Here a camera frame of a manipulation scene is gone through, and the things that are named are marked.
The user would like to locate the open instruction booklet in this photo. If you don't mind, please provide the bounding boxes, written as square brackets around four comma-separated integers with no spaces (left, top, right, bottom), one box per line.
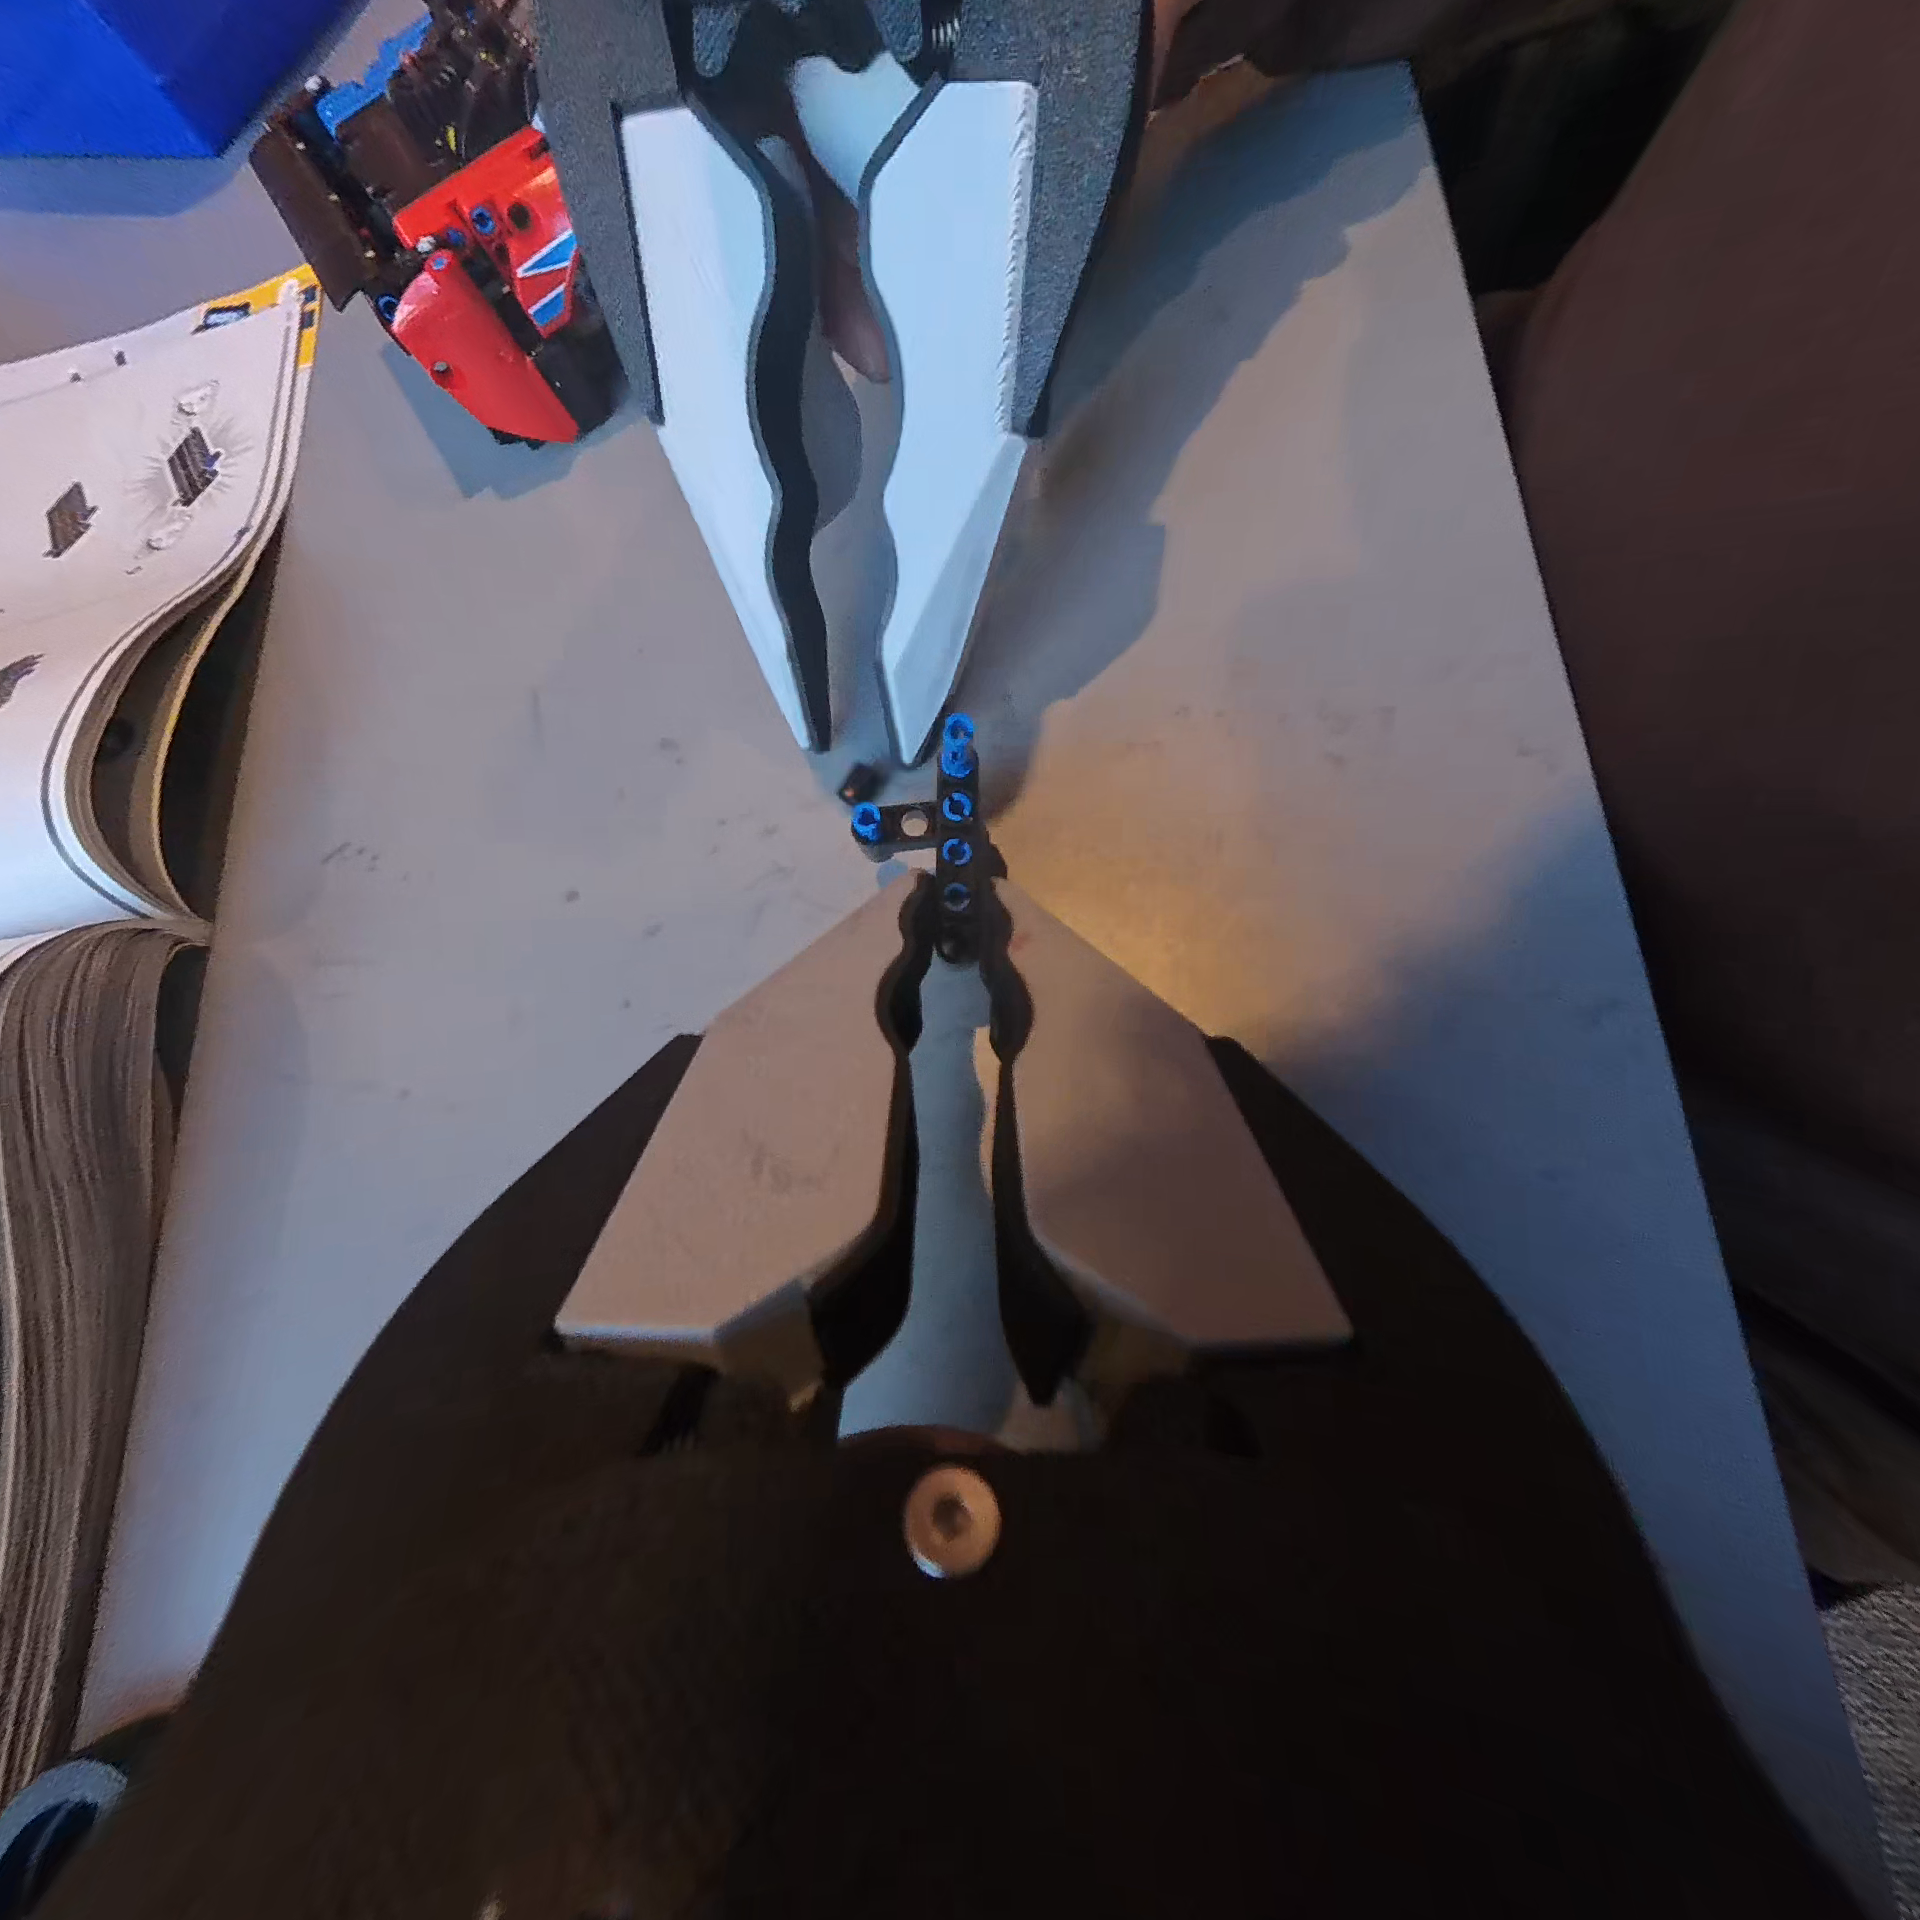
[0,269,328,1807]

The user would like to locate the black brick beam blue pins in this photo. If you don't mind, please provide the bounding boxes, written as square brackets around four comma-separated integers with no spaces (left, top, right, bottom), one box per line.
[843,714,1011,965]

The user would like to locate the person's right hand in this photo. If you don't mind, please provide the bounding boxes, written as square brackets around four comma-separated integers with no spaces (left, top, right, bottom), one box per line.
[781,59,910,393]

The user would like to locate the red toy brick race car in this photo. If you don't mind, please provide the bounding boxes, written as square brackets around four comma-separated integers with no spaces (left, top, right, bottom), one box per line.
[245,0,622,443]

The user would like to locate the grey desk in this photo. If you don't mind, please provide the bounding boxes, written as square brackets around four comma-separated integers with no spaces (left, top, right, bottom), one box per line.
[0,59,1892,1920]

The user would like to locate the blue plastic bin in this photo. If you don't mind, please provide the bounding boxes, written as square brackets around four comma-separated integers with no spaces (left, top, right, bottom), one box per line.
[0,0,366,163]

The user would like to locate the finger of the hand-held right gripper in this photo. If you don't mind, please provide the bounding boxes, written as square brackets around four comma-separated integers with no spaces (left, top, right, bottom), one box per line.
[612,91,839,755]
[858,79,1040,767]

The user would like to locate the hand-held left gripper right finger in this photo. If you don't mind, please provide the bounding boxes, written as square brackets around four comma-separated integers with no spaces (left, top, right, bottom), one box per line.
[978,879,1355,1454]

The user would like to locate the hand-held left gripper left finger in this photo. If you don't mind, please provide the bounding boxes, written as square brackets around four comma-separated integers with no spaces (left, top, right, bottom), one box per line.
[551,879,921,1454]

